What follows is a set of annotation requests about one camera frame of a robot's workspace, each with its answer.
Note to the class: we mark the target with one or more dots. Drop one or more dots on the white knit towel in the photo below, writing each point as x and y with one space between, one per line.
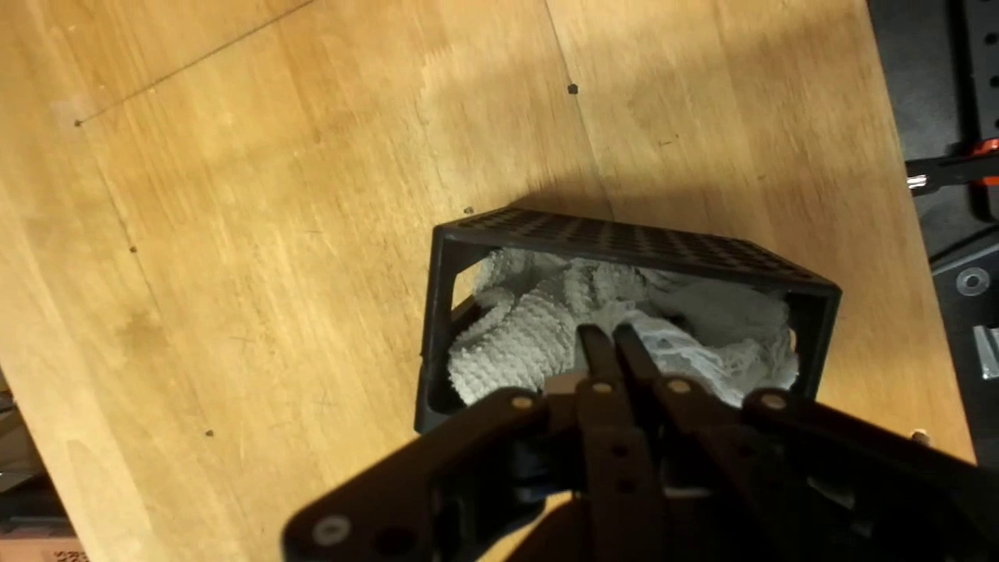
515 343

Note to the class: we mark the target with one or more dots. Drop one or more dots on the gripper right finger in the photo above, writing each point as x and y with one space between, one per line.
819 453

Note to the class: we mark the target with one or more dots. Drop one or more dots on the white thin mesh cloth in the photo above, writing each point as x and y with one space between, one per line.
718 320

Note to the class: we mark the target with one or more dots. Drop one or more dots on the black and orange clamp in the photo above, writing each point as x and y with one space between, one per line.
948 170

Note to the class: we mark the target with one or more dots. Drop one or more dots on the small black perforated basket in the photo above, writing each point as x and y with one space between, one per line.
624 238

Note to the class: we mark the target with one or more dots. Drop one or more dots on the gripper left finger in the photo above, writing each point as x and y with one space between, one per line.
437 476

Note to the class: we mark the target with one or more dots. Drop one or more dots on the silver metal bracket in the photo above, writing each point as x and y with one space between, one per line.
988 351

